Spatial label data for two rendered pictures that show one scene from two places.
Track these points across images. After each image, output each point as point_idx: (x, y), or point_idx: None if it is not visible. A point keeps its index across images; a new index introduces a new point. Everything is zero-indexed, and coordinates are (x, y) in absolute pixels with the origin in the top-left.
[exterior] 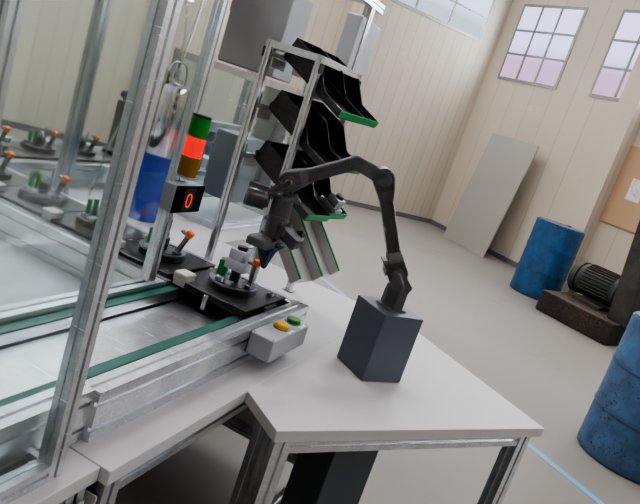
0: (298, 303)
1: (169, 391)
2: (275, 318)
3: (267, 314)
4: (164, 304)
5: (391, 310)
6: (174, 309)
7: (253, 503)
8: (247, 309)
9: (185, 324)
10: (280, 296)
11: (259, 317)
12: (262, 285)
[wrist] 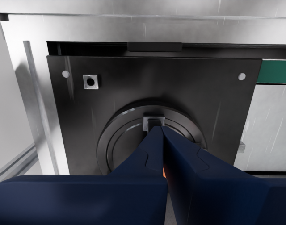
0: (18, 22)
1: None
2: (199, 1)
3: (194, 29)
4: (246, 170)
5: None
6: (250, 156)
7: None
8: (243, 64)
9: None
10: (58, 67)
11: (235, 31)
12: (36, 132)
